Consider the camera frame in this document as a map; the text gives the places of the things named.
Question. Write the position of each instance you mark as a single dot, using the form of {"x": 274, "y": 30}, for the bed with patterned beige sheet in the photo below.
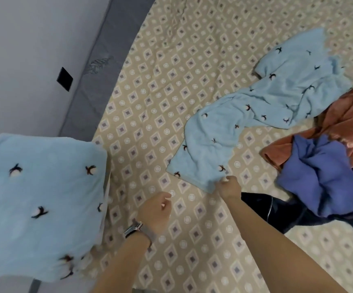
{"x": 164, "y": 76}

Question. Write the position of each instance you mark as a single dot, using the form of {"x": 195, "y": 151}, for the person's left hand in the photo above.
{"x": 155, "y": 211}

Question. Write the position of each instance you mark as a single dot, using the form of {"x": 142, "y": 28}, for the grey band wristwatch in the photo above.
{"x": 138, "y": 230}

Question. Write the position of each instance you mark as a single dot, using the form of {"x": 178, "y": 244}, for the person's left forearm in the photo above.
{"x": 121, "y": 265}

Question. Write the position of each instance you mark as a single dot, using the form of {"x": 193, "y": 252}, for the light blue fleece garment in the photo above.
{"x": 39, "y": 204}

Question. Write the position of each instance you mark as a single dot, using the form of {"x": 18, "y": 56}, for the person's right hand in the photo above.
{"x": 229, "y": 189}

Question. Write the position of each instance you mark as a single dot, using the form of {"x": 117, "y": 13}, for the light blue fleece pajama pants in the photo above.
{"x": 262, "y": 106}

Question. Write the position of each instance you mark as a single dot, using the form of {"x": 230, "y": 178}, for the purple-blue garment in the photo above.
{"x": 320, "y": 174}

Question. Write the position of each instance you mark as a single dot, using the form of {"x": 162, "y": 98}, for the black wall socket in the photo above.
{"x": 65, "y": 78}

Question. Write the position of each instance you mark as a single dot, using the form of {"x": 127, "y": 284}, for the navy velvet garment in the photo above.
{"x": 280, "y": 210}

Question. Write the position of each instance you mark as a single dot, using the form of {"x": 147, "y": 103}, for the person's right forearm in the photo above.
{"x": 280, "y": 247}

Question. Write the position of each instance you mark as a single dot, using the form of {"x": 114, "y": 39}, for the rust brown garment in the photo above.
{"x": 347, "y": 128}

